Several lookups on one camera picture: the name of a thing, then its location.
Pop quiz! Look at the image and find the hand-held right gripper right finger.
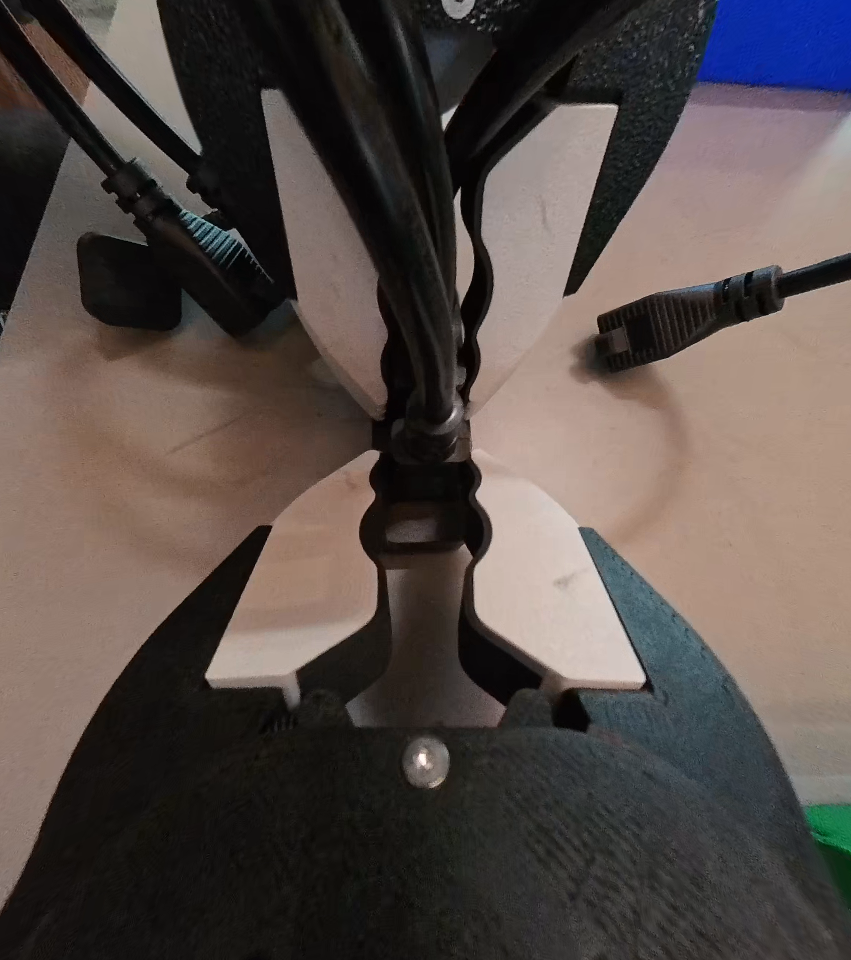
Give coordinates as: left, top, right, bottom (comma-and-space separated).
459, 453, 648, 699

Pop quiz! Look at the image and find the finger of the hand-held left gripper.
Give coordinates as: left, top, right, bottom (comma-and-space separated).
260, 86, 397, 420
457, 97, 620, 417

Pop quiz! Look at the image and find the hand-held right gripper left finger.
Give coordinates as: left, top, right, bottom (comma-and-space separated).
204, 450, 397, 695

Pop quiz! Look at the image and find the black power cord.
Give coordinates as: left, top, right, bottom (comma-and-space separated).
596, 234, 851, 375
0, 0, 280, 336
43, 0, 468, 460

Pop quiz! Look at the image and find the blue plastic bin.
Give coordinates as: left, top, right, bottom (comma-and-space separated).
695, 0, 851, 95

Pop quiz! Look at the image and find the grey power strip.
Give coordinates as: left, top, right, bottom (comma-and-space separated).
371, 408, 484, 560

